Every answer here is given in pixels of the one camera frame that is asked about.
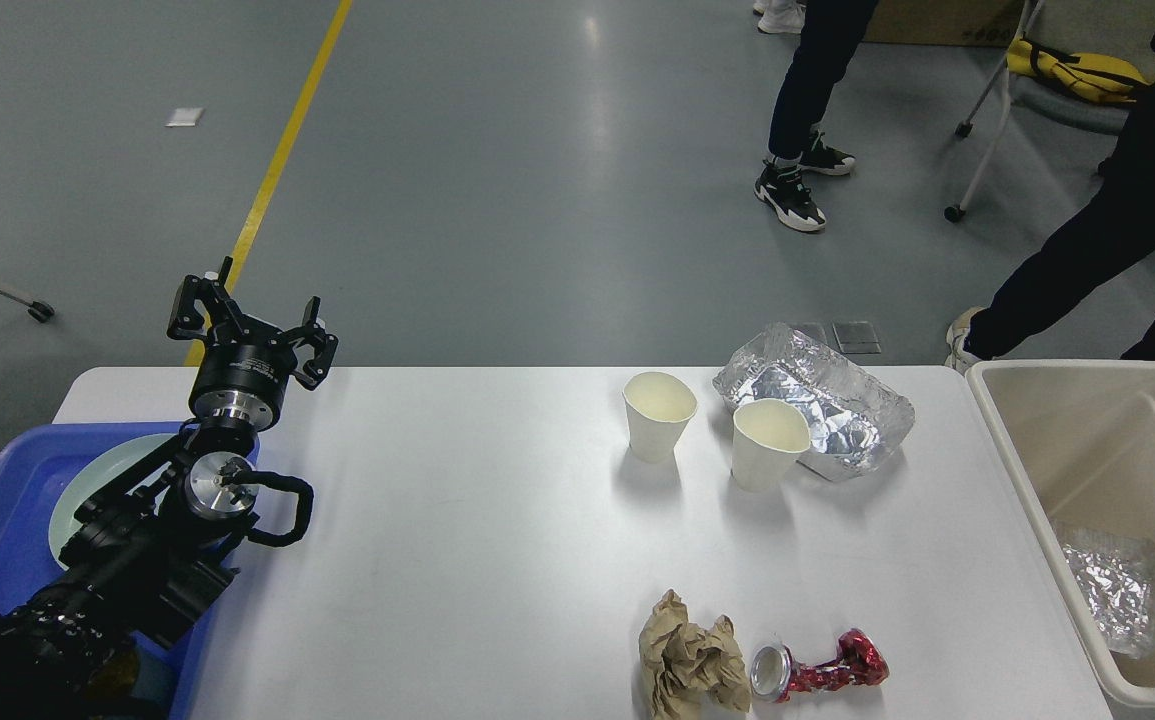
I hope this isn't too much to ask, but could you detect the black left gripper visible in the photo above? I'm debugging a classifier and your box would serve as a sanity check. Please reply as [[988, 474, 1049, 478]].
[[167, 257, 340, 430]]

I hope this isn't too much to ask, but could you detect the green plate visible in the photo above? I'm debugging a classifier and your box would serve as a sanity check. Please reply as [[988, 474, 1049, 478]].
[[47, 433, 173, 570]]

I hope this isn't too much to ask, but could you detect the teal mug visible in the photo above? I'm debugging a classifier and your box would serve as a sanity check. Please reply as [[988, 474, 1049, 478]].
[[84, 644, 178, 719]]

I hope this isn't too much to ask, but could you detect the white paper bowl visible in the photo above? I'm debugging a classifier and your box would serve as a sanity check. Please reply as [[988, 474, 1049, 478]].
[[731, 398, 813, 492]]

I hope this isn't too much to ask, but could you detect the foil sheet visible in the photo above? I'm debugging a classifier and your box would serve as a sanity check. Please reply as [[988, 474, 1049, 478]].
[[711, 322, 916, 482]]

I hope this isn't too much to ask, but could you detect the crushed red can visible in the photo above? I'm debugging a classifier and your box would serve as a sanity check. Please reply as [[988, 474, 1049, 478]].
[[748, 628, 891, 705]]

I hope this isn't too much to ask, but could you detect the aluminium foil tray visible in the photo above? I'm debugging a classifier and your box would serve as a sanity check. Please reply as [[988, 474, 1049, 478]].
[[1052, 521, 1155, 660]]

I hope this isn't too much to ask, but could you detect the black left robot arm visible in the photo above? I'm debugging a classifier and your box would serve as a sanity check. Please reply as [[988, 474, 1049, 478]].
[[0, 258, 340, 719]]

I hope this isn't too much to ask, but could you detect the grey caster leg at left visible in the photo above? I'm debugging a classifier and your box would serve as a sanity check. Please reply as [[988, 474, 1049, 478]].
[[0, 281, 55, 322]]

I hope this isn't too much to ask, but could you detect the white paper cup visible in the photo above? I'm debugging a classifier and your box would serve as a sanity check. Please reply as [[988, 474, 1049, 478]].
[[623, 372, 699, 462]]

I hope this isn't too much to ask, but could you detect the crumpled brown paper ball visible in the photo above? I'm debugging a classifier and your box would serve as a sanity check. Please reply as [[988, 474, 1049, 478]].
[[638, 589, 754, 719]]

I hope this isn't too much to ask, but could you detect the left metal floor plate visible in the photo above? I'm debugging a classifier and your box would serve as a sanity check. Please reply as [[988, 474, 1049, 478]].
[[792, 322, 830, 346]]

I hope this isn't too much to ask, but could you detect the metal floor plate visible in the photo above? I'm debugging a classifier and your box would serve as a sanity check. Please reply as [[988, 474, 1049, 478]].
[[830, 322, 884, 355], [792, 322, 830, 346]]

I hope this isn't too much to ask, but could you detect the right metal floor plate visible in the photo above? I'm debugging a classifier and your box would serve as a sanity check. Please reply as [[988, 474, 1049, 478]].
[[830, 322, 884, 355]]

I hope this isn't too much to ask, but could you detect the person in white sneakers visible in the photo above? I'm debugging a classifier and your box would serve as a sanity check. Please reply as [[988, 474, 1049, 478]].
[[752, 0, 807, 35]]

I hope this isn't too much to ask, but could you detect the person in dark jeans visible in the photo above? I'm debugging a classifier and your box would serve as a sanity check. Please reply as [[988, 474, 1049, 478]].
[[754, 1, 878, 233]]

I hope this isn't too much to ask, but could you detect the cardboard box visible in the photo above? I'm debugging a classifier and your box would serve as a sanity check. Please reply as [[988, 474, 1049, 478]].
[[864, 1, 1024, 47]]

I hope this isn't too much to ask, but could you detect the beige plastic bin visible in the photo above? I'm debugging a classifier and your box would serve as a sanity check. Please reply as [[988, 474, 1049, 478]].
[[967, 359, 1155, 708]]

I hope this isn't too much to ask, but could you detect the yellow bag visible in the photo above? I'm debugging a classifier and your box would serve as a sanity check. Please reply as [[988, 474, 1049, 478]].
[[1005, 36, 1152, 106]]

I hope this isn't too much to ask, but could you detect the grey wheeled chair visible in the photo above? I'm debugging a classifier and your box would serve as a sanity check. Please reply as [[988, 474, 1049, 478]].
[[942, 1, 1155, 223]]

